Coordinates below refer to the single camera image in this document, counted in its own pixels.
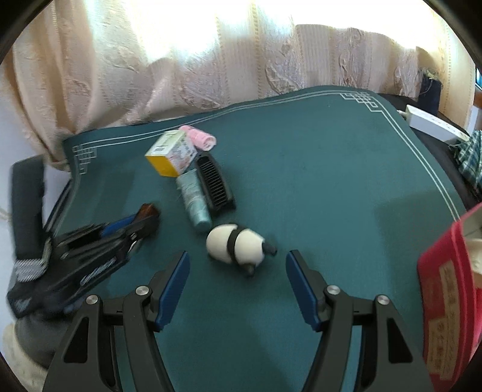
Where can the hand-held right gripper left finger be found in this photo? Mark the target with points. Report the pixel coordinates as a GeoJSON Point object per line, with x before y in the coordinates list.
{"type": "Point", "coordinates": [173, 290]}

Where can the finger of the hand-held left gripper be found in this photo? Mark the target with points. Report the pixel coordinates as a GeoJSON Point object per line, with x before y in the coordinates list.
{"type": "Point", "coordinates": [148, 228]}
{"type": "Point", "coordinates": [120, 223]}

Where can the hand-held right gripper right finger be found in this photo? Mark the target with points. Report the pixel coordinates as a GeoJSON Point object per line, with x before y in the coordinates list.
{"type": "Point", "coordinates": [301, 290]}

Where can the brown hair clip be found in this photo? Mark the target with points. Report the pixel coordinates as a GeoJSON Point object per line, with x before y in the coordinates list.
{"type": "Point", "coordinates": [146, 212]}

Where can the panda toy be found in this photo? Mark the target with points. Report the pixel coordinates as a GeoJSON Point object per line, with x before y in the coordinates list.
{"type": "Point", "coordinates": [241, 245]}

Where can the red storage box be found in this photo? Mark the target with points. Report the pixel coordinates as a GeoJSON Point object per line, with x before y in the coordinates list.
{"type": "Point", "coordinates": [448, 301]}

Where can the person's left hand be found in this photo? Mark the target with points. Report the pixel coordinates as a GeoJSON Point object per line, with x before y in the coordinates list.
{"type": "Point", "coordinates": [34, 335]}

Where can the teal cream tube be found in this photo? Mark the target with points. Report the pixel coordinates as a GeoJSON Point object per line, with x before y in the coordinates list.
{"type": "Point", "coordinates": [194, 199]}

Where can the yellow carton box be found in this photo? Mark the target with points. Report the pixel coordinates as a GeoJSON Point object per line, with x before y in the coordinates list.
{"type": "Point", "coordinates": [165, 162]}

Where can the black comb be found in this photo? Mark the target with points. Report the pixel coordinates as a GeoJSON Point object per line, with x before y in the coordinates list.
{"type": "Point", "coordinates": [214, 181]}

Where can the pink hair roller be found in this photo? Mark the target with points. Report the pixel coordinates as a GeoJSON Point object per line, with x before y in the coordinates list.
{"type": "Point", "coordinates": [203, 139]}

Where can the green table mat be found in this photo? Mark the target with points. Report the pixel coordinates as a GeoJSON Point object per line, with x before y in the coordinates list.
{"type": "Point", "coordinates": [320, 169]}

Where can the beige lace curtain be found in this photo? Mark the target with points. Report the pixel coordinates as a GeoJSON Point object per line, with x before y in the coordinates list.
{"type": "Point", "coordinates": [150, 75]}

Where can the white power strip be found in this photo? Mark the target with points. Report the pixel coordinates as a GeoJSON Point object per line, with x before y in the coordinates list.
{"type": "Point", "coordinates": [425, 120]}

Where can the green plaid cloth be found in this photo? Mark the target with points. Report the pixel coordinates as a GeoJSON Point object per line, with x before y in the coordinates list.
{"type": "Point", "coordinates": [472, 158]}

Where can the dark blue small bag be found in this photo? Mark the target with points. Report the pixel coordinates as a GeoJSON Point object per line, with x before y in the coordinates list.
{"type": "Point", "coordinates": [429, 94]}

